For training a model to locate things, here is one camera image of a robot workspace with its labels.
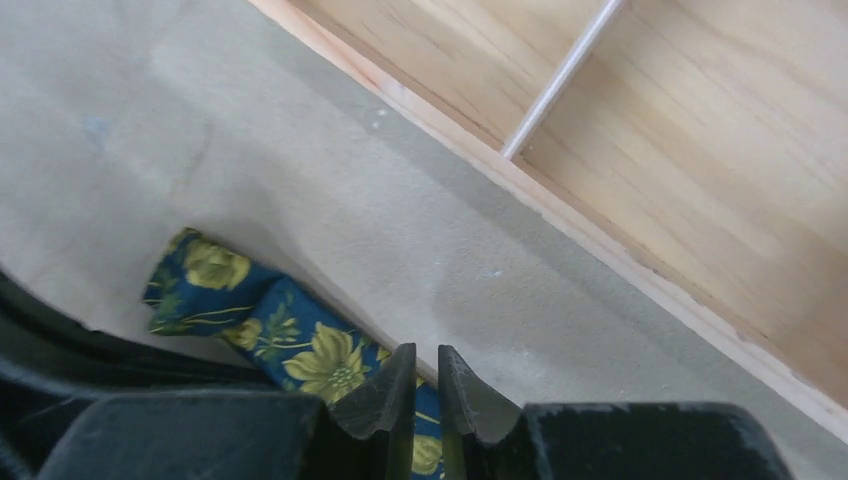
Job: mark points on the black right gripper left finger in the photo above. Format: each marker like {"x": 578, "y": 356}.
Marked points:
{"x": 247, "y": 434}

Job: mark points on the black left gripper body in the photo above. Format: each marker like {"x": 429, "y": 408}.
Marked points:
{"x": 53, "y": 368}

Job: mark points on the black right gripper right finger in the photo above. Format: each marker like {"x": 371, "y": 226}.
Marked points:
{"x": 487, "y": 436}

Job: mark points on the blue floral tie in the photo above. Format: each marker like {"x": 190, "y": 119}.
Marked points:
{"x": 201, "y": 288}

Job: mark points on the wooden compartment tray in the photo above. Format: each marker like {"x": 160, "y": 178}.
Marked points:
{"x": 697, "y": 148}

